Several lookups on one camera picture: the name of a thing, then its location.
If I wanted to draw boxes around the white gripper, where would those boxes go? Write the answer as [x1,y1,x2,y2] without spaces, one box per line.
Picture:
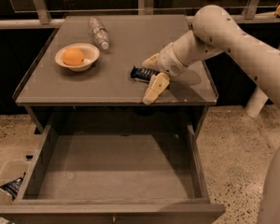
[141,43,189,105]

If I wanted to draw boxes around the blue rxbar blueberry bar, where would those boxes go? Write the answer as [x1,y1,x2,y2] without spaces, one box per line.
[130,66,159,82]

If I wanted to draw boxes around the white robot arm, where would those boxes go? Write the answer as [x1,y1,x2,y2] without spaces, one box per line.
[142,5,280,224]

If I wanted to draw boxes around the open grey top drawer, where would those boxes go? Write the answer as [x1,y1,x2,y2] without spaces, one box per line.
[0,125,225,224]

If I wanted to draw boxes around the clear plastic water bottle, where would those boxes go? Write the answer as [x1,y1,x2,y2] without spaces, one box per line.
[88,17,110,50]

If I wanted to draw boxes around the white bowl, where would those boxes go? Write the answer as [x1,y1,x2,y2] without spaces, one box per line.
[55,43,100,72]

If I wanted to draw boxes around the orange fruit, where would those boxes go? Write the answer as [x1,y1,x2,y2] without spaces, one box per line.
[63,48,85,66]

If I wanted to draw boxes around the metal railing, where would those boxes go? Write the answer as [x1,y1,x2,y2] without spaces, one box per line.
[0,0,280,30]

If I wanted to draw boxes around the clear plastic bin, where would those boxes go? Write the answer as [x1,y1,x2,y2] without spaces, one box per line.
[0,161,28,205]

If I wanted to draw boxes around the blue snack packet on floor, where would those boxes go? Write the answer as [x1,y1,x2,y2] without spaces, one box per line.
[0,173,26,200]

